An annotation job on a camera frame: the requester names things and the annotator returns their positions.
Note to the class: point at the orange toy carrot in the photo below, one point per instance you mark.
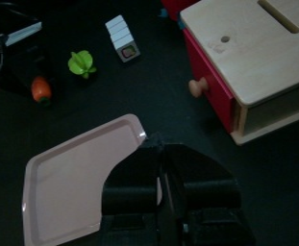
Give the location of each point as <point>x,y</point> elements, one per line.
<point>41,89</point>

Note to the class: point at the wooden box with slot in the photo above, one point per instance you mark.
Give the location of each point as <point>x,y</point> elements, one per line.
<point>263,54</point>

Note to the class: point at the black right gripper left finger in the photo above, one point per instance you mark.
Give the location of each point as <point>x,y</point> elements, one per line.
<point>130,198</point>

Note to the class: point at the green toy lettuce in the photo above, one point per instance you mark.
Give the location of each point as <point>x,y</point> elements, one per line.
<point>82,63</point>

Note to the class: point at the pink plastic tray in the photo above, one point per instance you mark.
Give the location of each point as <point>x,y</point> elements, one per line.
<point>66,179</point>

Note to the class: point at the black table camera mount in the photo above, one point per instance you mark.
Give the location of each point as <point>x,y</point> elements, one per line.
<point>21,61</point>

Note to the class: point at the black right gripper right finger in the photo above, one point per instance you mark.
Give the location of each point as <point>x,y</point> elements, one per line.
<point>204,195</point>

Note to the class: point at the red drawer with wooden knob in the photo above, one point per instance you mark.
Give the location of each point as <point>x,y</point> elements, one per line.
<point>212,93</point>

